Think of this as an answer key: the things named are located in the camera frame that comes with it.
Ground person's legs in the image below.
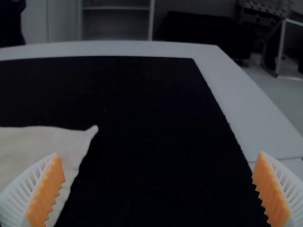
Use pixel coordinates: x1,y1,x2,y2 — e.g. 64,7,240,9
0,0,26,48

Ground grey metal-frame table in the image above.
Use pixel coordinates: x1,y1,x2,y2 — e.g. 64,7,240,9
260,17,303,79

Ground grey cupboard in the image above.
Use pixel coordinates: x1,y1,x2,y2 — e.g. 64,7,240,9
79,0,156,42
46,0,82,43

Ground black mat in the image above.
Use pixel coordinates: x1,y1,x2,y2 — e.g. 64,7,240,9
0,56,272,227

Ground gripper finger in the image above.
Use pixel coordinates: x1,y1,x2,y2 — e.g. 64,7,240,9
251,151,303,227
0,152,66,227

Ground pale towel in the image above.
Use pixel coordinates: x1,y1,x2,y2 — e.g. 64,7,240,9
0,124,99,225

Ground dark storage rack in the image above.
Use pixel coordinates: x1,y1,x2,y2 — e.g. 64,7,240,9
236,0,293,29

